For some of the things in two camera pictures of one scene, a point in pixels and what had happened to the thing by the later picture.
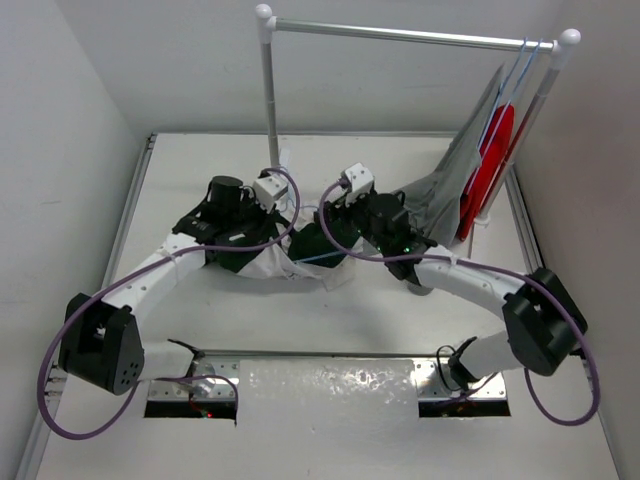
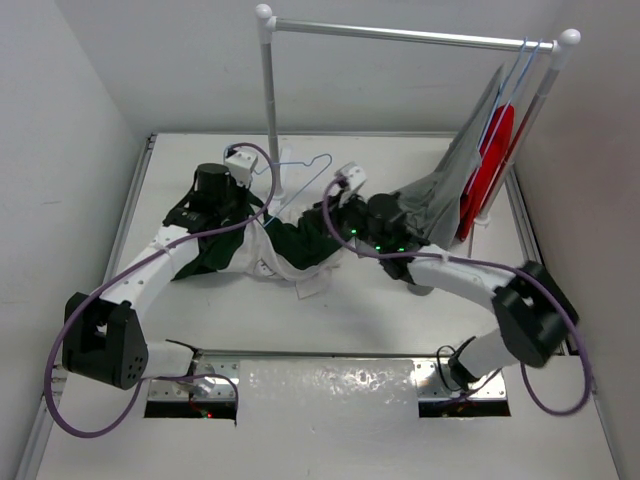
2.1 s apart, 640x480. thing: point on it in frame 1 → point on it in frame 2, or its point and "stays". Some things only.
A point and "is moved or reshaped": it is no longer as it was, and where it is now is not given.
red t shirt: x=492 y=153 stays
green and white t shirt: x=295 y=251 is moved or reshaped
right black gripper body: x=355 y=216 stays
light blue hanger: x=319 y=257 → x=308 y=183
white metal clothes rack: x=564 y=43 stays
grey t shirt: x=437 y=198 stays
